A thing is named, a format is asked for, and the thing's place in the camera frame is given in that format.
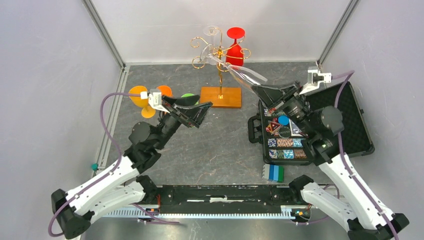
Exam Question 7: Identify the blue green brick stack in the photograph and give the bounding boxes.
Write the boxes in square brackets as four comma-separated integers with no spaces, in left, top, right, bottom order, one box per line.
[262,164,285,183]

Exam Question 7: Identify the teal small object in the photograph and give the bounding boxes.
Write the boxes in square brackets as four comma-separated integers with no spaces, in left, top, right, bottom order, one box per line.
[91,163,99,171]

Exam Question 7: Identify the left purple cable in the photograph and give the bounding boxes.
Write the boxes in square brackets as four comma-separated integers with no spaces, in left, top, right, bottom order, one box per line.
[47,92,181,238]

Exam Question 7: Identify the green wine glass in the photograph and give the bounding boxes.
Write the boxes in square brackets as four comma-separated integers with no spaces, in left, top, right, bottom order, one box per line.
[181,93,196,99]

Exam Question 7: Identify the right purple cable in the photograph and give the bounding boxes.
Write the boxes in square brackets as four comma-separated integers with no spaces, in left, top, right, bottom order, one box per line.
[294,69,400,240]

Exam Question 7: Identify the clear dealer button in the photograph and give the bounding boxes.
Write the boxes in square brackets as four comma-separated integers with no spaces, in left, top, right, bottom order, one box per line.
[278,126,292,139]

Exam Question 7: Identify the black poker chip case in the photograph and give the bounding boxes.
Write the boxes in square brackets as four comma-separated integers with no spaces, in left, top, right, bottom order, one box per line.
[248,83,375,166]

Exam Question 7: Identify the clear flute glass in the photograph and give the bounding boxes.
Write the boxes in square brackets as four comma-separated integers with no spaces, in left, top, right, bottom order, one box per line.
[193,44,268,92]

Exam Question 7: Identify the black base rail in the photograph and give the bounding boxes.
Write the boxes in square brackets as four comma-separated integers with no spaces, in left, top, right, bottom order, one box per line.
[141,184,307,214]

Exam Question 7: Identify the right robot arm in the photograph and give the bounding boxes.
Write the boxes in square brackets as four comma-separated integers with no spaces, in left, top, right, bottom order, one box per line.
[251,82,409,240]

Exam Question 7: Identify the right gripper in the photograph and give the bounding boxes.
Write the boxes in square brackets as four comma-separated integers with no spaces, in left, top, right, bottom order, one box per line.
[251,79,316,136]

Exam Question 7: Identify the blue round chip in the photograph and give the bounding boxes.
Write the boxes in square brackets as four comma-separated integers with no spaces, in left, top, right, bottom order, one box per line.
[277,115,290,126]

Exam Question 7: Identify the purple cable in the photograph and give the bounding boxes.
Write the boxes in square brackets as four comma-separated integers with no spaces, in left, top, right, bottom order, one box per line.
[294,69,400,240]
[47,92,181,238]

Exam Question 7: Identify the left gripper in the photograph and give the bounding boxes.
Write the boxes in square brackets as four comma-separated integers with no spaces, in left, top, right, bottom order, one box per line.
[153,95,213,150]

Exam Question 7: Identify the red wine glass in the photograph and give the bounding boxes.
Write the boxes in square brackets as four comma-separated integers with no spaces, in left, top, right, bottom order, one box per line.
[225,26,246,67]

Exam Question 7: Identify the orange wine glass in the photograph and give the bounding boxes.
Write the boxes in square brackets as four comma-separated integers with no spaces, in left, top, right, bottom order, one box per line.
[156,85,173,97]

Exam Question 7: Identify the clear glass back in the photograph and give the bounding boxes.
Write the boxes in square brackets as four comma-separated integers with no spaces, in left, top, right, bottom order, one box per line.
[203,25,222,47]

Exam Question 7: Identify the yellow wine glass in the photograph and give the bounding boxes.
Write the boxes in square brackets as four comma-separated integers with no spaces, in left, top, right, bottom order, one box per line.
[128,85,156,119]

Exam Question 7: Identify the blue playing card deck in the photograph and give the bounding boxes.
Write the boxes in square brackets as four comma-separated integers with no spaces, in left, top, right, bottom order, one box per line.
[289,119,302,137]

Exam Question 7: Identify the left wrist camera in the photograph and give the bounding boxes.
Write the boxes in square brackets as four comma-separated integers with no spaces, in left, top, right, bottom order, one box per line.
[139,88,170,113]

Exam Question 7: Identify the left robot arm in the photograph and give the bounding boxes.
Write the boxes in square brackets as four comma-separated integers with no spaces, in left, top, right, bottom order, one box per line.
[51,90,213,240]

